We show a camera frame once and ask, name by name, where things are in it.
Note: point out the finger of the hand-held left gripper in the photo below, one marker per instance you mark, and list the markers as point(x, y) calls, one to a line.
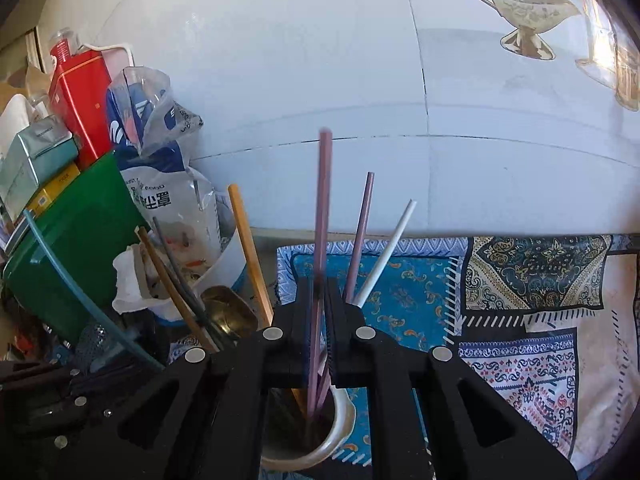
point(75, 415)
point(110, 377)

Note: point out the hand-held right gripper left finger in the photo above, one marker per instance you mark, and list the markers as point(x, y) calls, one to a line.
point(295, 340)

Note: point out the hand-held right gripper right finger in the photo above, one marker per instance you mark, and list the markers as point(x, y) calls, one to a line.
point(340, 340)

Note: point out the gold spoon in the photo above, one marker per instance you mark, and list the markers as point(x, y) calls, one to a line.
point(230, 310)

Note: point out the white cup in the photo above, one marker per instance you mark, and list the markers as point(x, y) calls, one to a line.
point(340, 435)

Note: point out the light wooden chopstick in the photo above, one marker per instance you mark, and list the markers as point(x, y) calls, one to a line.
point(247, 250)

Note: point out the brown wooden chopstick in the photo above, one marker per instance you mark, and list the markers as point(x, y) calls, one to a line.
point(170, 285)

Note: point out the purple chopstick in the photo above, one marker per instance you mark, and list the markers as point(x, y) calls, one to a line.
point(321, 210)
point(361, 230)

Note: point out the teal chopstick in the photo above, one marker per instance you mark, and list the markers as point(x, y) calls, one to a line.
point(65, 270)

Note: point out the clear textured glass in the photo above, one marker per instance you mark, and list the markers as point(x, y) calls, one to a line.
point(95, 345)

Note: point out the white chopstick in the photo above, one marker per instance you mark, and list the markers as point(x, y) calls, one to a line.
point(390, 245)

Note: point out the green box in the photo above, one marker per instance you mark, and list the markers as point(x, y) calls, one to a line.
point(75, 240)

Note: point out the patterned patchwork cloth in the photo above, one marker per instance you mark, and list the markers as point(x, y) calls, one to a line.
point(525, 280)

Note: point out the yellow box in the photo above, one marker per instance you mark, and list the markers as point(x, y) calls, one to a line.
point(55, 187)

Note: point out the clear and white plastic bag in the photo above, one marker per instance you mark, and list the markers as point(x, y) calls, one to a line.
point(150, 170)

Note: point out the pale teal box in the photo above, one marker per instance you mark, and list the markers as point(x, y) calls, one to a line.
point(35, 160)

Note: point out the red carton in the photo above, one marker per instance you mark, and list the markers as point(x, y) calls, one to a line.
point(80, 105)

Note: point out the clear plastic bottle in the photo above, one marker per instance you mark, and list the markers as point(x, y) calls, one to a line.
point(65, 42)

